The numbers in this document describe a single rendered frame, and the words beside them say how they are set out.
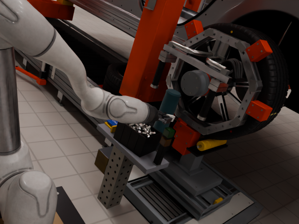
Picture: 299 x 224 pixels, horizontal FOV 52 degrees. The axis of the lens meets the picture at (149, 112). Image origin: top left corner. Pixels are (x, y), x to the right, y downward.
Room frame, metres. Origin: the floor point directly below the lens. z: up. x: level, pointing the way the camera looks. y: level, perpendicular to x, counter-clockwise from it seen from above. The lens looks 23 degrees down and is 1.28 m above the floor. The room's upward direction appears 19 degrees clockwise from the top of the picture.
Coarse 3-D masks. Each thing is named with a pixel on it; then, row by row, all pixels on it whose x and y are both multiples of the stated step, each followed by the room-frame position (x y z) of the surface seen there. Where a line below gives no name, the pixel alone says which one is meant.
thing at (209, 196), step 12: (156, 180) 1.69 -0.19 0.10; (168, 180) 1.63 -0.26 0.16; (180, 192) 1.56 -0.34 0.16; (204, 192) 1.67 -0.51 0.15; (216, 192) 1.69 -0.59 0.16; (228, 192) 1.75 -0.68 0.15; (192, 204) 1.50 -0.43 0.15; (204, 204) 1.52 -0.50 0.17; (216, 204) 1.57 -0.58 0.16; (204, 216) 1.49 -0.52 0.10
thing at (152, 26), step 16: (160, 0) 1.82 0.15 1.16; (176, 0) 1.85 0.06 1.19; (144, 16) 1.87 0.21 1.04; (160, 16) 1.79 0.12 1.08; (176, 16) 1.89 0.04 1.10; (144, 32) 1.85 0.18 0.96; (160, 32) 1.82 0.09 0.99; (144, 48) 1.82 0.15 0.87; (160, 48) 1.85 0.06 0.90; (128, 64) 1.88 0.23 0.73; (144, 64) 1.80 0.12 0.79; (128, 80) 1.85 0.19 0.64; (144, 80) 1.81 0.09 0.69; (144, 96) 1.84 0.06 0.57
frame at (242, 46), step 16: (208, 32) 1.69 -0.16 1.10; (192, 48) 1.79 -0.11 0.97; (240, 48) 1.55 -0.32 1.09; (176, 64) 1.77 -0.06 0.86; (176, 80) 1.81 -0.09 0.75; (256, 80) 1.47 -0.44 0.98; (256, 96) 1.49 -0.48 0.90; (176, 112) 1.69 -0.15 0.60; (240, 112) 1.47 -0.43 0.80; (208, 128) 1.55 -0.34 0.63; (224, 128) 1.49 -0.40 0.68
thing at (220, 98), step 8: (208, 40) 1.78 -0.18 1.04; (200, 48) 1.84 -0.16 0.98; (208, 48) 1.79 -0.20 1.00; (232, 48) 1.72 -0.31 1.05; (192, 56) 1.84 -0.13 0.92; (200, 56) 1.92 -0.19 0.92; (184, 64) 1.84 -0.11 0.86; (184, 72) 1.85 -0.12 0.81; (232, 72) 1.66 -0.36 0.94; (184, 96) 1.80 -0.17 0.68; (192, 96) 1.86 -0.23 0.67; (200, 96) 1.74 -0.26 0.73; (216, 96) 1.68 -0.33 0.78; (232, 96) 1.63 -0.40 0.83; (192, 104) 1.78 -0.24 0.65; (200, 104) 1.86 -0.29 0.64; (224, 104) 1.64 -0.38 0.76; (192, 112) 1.73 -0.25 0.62; (208, 112) 1.70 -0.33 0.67; (224, 112) 1.63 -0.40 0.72; (208, 120) 1.70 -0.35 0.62; (216, 120) 1.73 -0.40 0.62; (224, 120) 1.62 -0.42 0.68
